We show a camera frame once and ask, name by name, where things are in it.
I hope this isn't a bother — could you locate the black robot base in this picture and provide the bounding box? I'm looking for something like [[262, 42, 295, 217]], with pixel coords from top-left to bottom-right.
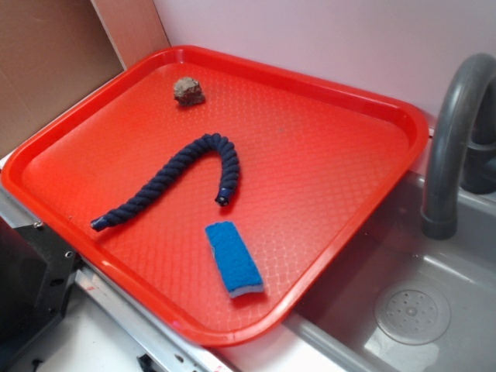
[[1, 221, 78, 367]]

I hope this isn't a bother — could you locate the blue sponge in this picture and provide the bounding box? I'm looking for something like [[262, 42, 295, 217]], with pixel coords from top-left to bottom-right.
[[205, 221, 264, 298]]

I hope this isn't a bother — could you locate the red plastic tray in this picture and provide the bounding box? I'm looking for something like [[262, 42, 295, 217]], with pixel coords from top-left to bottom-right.
[[1, 46, 429, 346]]

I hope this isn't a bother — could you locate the brown rock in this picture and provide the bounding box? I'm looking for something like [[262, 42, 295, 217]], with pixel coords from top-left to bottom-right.
[[173, 77, 205, 106]]

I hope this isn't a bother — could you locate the grey plastic sink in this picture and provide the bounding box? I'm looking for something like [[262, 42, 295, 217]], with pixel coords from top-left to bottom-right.
[[286, 174, 495, 371]]

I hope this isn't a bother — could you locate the grey toy faucet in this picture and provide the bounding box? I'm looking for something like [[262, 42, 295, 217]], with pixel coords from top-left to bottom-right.
[[421, 53, 495, 239]]

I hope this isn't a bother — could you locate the brown cardboard panel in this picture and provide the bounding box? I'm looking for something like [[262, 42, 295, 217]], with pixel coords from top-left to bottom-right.
[[1, 1, 170, 157]]

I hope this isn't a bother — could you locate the dark blue twisted rope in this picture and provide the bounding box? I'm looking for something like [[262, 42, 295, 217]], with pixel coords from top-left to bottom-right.
[[90, 133, 242, 233]]

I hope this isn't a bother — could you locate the aluminium frame rail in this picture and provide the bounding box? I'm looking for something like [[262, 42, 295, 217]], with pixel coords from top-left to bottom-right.
[[1, 189, 235, 371]]

